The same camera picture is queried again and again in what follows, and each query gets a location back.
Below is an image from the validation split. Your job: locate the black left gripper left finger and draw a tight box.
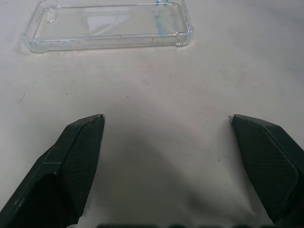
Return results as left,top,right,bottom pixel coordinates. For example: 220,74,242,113
0,114,106,228

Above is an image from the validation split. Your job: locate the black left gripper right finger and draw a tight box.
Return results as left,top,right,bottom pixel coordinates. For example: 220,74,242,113
230,114,304,225

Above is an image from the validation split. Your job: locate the clear transparent phone case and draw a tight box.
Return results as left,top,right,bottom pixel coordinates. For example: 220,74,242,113
22,0,195,53

